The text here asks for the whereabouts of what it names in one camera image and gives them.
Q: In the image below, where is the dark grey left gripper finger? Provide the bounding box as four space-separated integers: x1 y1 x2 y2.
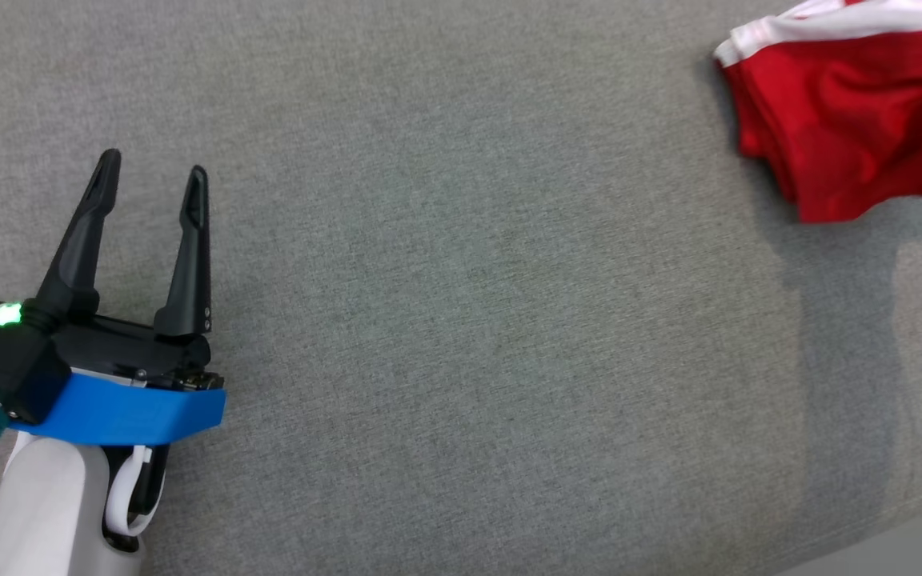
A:
153 165 214 339
35 148 122 322

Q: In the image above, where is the red jersey with white trim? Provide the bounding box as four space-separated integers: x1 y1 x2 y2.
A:
713 0 922 225

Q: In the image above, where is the white left cable loop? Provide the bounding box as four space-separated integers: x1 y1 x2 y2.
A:
103 444 167 538

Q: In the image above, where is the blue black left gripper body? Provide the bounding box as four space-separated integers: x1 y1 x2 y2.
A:
17 315 226 446

